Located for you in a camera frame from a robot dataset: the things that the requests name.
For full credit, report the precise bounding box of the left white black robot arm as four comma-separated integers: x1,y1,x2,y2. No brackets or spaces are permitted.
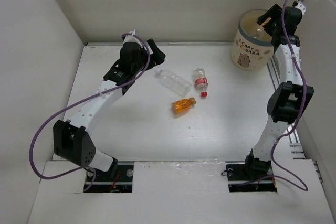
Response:
53,35,165,180

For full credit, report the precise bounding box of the purple cable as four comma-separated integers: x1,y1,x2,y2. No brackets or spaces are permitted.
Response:
28,32,153,192
236,0,309,192

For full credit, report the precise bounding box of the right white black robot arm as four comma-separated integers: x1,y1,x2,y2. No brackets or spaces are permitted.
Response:
243,1,314,180

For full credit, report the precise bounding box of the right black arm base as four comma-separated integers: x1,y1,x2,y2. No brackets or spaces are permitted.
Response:
221,162,277,193

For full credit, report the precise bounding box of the large clear plastic bottle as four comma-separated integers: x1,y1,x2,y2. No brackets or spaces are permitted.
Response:
155,69,192,97

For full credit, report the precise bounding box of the cream capybara bin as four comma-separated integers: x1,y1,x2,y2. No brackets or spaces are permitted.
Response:
231,9,274,71

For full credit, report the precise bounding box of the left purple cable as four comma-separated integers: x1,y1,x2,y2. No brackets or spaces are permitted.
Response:
28,32,153,192

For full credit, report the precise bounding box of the orange bottle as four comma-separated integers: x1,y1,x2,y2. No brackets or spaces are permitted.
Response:
171,98,196,115

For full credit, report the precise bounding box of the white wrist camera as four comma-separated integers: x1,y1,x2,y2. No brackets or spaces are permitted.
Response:
292,1,306,15
122,29,140,44

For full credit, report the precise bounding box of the clear bottle yellow cap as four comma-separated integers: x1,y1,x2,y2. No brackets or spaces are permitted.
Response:
253,17,271,40

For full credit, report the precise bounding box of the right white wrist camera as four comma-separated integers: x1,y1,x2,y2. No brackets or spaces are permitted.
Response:
292,1,306,15

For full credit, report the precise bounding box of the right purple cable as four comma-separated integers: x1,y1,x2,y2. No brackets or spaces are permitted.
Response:
236,0,309,192

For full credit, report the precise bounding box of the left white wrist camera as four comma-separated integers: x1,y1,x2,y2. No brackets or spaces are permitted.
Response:
122,29,140,44

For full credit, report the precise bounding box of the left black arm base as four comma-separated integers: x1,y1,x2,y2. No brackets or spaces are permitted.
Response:
83,161,134,194

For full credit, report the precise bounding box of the clear bottle red label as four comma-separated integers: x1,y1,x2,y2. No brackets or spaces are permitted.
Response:
193,68,208,99

